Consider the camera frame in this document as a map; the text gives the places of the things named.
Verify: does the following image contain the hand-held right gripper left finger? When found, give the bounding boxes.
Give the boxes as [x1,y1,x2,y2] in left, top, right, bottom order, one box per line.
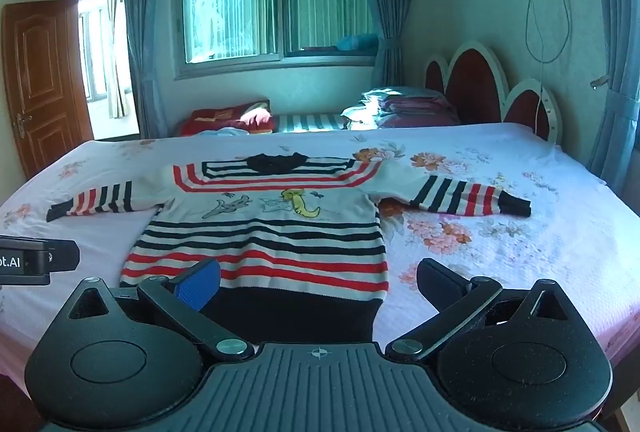
[67,258,254,363]

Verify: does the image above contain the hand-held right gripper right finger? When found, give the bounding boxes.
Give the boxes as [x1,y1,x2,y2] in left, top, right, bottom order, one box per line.
[386,257,572,361]

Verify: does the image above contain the striped knit sweater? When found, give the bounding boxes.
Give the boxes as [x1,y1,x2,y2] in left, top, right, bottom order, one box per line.
[46,152,532,346]

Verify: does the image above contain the floral bed sheet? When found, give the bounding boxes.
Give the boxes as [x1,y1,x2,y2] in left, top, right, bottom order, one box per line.
[0,122,640,395]

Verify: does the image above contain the light blue cloth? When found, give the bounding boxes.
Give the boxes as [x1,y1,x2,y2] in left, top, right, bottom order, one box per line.
[196,126,251,139]

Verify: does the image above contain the red pillow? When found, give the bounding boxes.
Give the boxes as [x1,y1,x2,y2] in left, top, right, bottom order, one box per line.
[179,100,276,137]

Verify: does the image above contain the stack of folded quilts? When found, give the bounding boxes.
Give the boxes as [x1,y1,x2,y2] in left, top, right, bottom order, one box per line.
[341,85,461,131]

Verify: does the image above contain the brown wooden door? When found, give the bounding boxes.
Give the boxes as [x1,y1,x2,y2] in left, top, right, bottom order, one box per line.
[1,0,94,181]

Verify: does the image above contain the striped mattress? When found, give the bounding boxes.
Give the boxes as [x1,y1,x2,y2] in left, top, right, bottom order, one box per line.
[272,111,352,133]

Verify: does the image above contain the red and white headboard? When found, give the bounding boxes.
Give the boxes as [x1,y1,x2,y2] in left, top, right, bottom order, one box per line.
[424,40,564,145]

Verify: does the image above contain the blue cloth on windowsill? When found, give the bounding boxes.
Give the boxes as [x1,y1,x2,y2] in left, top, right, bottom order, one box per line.
[335,33,379,52]

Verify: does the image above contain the white cable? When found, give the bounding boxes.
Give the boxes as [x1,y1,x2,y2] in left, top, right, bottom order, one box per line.
[524,0,574,139]

